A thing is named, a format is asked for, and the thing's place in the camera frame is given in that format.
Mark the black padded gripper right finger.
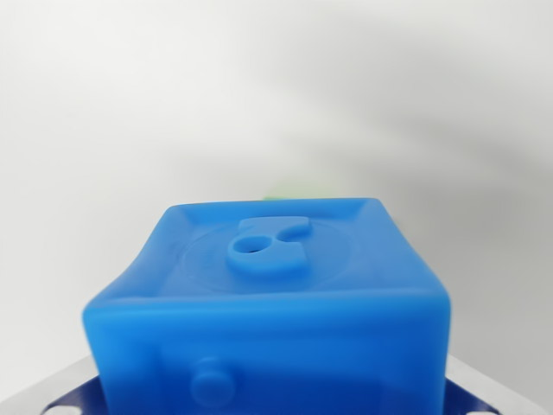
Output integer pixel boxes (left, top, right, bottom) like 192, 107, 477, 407
442, 354, 522, 415

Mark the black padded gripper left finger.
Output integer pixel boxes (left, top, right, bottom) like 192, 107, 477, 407
25, 354, 104, 415

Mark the blue cube with raised dots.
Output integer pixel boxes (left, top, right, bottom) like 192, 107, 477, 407
80, 196, 451, 415

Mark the green cube with raised dots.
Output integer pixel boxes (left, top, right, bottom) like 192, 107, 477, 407
262, 191, 306, 202

